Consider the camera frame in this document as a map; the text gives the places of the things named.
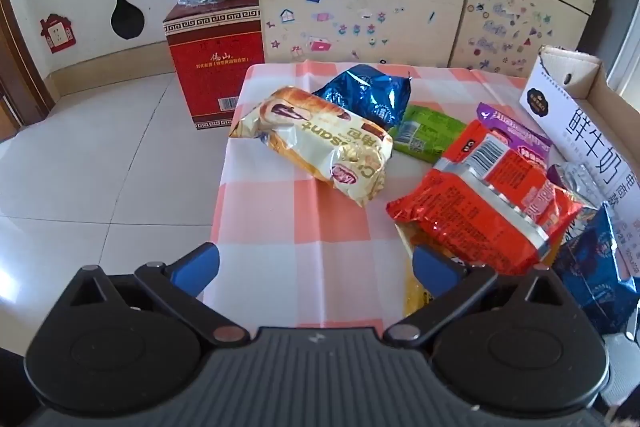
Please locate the red house outlet sticker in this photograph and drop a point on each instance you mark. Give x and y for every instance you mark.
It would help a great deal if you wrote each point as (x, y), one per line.
(57, 34)

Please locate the brown wooden door frame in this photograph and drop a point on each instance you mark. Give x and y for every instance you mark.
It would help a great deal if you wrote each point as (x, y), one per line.
(20, 77)

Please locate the green snack packet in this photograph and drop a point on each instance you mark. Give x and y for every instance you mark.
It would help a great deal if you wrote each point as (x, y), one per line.
(427, 132)

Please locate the dark blue snack packet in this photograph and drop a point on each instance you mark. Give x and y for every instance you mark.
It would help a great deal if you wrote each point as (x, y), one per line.
(595, 267)

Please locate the purple snack packet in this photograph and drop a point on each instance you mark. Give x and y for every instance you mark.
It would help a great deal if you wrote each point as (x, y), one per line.
(505, 122)

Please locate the croissant bread packet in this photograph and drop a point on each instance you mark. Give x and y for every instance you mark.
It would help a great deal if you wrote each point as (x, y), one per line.
(310, 142)

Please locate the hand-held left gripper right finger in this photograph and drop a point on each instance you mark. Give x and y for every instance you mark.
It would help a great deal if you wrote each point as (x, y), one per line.
(435, 272)

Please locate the yellow waffle packet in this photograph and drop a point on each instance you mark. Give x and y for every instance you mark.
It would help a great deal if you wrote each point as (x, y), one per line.
(415, 292)

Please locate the white cardboard box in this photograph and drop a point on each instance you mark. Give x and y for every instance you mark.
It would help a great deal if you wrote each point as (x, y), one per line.
(575, 127)

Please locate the blue foil snack packet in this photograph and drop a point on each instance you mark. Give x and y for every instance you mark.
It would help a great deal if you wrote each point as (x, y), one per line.
(365, 92)

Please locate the red snack packet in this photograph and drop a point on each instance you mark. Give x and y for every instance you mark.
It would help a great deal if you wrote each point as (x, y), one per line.
(475, 207)

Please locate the silver foil snack packet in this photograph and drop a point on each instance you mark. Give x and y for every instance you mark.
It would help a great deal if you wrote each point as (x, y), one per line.
(570, 179)

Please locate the pink checkered tablecloth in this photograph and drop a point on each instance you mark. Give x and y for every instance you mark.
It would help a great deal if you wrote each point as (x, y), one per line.
(300, 232)

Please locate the red cardboard box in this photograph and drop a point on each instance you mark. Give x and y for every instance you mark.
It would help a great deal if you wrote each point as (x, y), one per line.
(215, 67)

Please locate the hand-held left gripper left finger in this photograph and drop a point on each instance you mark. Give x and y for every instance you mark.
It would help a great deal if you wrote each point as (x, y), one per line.
(197, 264)

